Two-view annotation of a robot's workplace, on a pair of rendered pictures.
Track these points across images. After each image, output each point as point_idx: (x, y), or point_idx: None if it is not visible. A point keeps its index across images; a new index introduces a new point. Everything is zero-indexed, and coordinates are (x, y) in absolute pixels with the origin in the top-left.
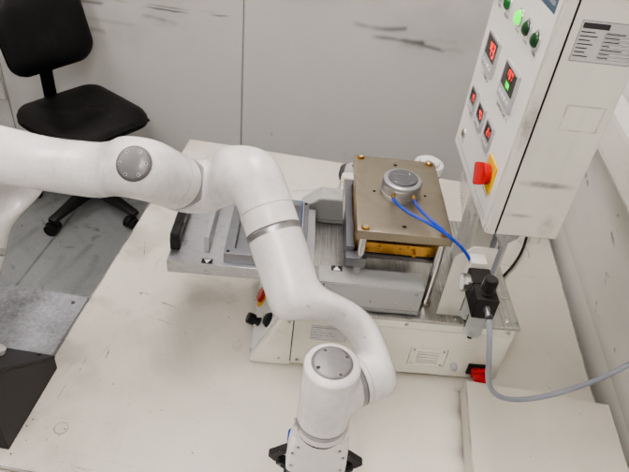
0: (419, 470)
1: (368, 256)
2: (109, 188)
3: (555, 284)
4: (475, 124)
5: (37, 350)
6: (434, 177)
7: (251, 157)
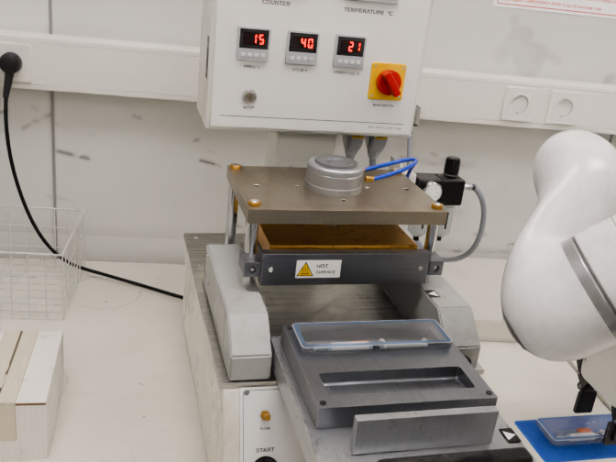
0: (502, 366)
1: None
2: None
3: (167, 267)
4: (299, 60)
5: None
6: (269, 168)
7: (597, 135)
